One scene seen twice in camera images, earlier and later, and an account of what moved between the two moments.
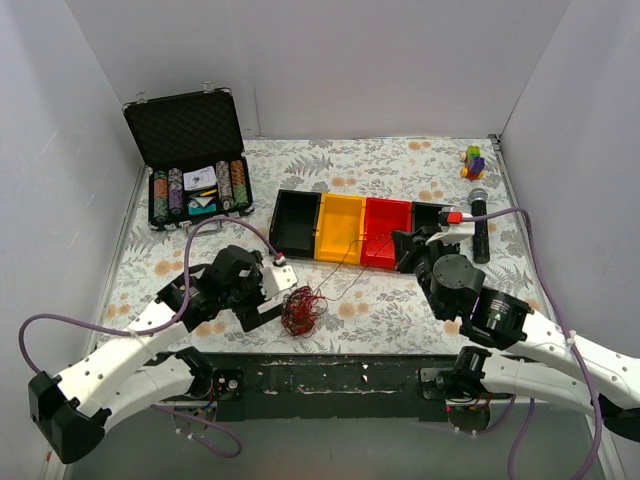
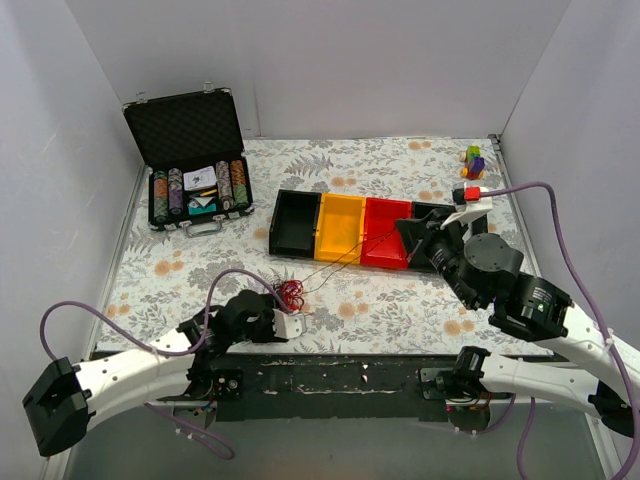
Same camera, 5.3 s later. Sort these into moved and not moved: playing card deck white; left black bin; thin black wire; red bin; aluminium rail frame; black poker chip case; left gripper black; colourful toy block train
Moved: thin black wire; left gripper black
Not moved: red bin; black poker chip case; aluminium rail frame; colourful toy block train; playing card deck white; left black bin
